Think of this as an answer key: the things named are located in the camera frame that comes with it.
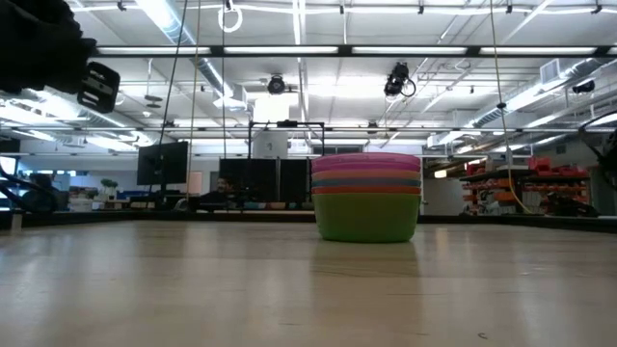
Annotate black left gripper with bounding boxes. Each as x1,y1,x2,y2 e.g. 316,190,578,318
0,0,121,115

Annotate pink plastic bowl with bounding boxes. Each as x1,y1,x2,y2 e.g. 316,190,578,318
310,152,422,169

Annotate purple plastic bowl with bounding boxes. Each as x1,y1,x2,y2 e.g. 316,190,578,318
310,162,422,174

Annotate blue plastic bowl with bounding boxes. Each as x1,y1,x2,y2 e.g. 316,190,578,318
310,177,422,190

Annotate green plastic bowl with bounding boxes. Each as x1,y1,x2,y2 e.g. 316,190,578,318
311,191,422,244

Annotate black monitor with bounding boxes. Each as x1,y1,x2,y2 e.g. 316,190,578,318
136,140,190,187

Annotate person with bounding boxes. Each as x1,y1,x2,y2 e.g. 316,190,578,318
199,176,242,206

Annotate round black fixture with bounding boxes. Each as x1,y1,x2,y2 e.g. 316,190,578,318
266,73,287,96

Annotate white box unit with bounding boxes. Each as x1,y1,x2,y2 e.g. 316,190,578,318
252,95,291,160

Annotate black partition panels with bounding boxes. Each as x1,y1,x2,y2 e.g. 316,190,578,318
219,157,310,204

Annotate shelf with orange bins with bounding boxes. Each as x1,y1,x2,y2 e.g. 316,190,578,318
460,154,593,217

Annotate thin black cable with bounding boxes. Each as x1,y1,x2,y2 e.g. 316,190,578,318
220,0,228,160
147,0,190,194

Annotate black rail with light strips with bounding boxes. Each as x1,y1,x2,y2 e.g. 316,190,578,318
91,44,617,60

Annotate white ring cable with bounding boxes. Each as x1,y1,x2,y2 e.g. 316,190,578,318
217,2,244,35

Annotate black overhead camera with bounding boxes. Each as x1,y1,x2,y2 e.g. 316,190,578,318
383,61,417,98

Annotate thin yellow cable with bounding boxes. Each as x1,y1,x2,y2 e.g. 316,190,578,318
489,0,534,216

